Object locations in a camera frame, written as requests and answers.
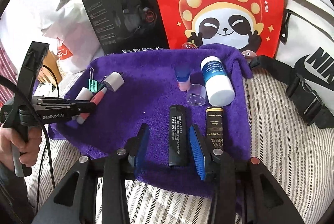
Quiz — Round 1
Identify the black lighter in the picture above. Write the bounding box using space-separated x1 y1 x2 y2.
168 105 187 166

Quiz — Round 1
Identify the black gold tube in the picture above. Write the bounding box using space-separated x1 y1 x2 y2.
205 106 224 150

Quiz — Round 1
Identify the pink white highlighter pen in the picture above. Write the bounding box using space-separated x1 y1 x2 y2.
76 88 107 124

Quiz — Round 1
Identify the clear plastic cap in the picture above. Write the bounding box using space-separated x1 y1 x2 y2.
186 84 206 106

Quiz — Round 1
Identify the white USB wall charger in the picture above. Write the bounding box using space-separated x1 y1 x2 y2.
103 71 125 92

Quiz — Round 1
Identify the white blue cylindrical bottle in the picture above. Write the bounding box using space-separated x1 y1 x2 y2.
200 56 235 106

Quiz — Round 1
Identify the small blue pink bottle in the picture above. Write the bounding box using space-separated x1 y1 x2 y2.
174 66 191 91

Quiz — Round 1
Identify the person's left hand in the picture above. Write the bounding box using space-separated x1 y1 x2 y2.
1 126 42 171

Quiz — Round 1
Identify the brown patterned box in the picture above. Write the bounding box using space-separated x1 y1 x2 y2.
36 49 63 85

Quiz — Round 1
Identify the purple towel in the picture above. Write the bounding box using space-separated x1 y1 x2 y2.
48 44 253 197

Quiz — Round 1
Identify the teal binder clip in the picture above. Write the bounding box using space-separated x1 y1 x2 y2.
88 67 107 93

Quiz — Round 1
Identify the white Miniso shopping bag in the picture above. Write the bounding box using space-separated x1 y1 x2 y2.
41 0 104 74

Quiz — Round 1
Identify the striped bed cover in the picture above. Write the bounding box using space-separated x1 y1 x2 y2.
26 70 333 223

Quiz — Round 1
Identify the black headset box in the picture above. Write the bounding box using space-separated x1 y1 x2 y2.
82 0 169 54

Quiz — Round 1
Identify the white Nike waist bag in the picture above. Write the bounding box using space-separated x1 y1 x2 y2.
249 0 333 128

